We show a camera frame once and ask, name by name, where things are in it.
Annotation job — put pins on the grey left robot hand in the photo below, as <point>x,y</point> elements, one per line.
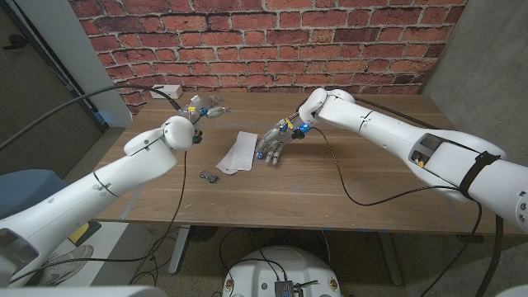
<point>202,108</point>

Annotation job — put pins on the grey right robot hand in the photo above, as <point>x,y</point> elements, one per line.
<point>272,140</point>

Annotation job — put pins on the white receipt paper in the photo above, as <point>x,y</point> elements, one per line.
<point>243,150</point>

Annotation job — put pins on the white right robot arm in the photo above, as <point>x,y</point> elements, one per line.
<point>392,132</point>

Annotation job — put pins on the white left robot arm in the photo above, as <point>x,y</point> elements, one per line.
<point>103,189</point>

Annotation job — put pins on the small dark toy car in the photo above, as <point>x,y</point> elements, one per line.
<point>208,176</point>

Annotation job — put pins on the white power strip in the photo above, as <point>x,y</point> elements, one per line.
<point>165,91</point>

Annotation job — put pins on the red brick printed backdrop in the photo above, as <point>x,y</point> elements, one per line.
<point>268,49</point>

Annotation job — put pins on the round black table foot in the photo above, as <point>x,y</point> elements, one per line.
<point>204,234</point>

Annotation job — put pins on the white robot torso base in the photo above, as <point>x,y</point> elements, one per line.
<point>297,264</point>

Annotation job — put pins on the grey metal table leg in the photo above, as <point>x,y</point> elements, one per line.
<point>389,260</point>
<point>179,251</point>

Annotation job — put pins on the small grey electronics box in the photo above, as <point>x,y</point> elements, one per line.
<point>284,288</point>

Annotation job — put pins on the white floor platform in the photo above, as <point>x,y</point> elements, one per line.
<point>123,247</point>

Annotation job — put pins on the black yellow floor device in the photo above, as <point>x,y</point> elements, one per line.
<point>84,233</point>

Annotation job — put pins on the blue chair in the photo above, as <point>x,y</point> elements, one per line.
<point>29,189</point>

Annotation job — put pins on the grey sneaker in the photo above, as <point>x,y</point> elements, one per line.
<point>66,264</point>

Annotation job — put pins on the white robot chest edge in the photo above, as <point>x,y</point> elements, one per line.
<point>82,292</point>

